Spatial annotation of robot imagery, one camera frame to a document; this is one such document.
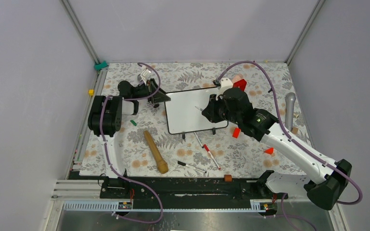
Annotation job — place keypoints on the brown small block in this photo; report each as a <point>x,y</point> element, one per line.
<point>228,178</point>

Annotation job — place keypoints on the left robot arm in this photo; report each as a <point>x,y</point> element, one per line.
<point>106,113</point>

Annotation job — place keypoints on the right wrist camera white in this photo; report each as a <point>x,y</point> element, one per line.
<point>222,85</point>

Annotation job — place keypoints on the tan wooden cube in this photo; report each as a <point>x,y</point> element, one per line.
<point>294,130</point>

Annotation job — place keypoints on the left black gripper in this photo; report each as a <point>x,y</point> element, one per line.
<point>159,97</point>

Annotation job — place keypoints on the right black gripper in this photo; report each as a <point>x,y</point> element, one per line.
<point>210,111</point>

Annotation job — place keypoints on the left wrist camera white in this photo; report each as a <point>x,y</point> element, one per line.
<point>145,74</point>

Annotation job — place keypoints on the red rectangular block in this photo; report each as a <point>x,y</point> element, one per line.
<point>236,133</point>

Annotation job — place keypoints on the white whiteboard black frame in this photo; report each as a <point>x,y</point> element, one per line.
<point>183,117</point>

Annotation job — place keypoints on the red square block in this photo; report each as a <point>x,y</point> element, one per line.
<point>240,84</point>

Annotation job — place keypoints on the red wedge block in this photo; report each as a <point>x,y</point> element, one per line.
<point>269,151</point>

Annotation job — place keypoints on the silver grey microphone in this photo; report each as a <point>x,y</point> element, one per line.
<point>290,99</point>

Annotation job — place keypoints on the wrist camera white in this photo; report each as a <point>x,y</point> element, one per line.
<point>145,74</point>
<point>222,85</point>

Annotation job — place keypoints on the blue capped marker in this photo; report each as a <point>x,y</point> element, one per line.
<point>198,139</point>

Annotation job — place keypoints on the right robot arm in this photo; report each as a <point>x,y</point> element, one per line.
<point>327,177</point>

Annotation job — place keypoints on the yellow small cube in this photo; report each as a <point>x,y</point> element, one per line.
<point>91,92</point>

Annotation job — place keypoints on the black capped marker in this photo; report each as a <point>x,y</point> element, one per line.
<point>192,167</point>

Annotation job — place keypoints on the teal clamp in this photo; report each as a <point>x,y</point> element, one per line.
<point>100,66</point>

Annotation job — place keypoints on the red capped marker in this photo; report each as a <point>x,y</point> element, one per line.
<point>211,156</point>

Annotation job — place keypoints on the floral patterned mat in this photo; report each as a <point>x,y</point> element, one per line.
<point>187,141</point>

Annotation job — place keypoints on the purple glitter microphone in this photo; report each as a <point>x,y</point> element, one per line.
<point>140,79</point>

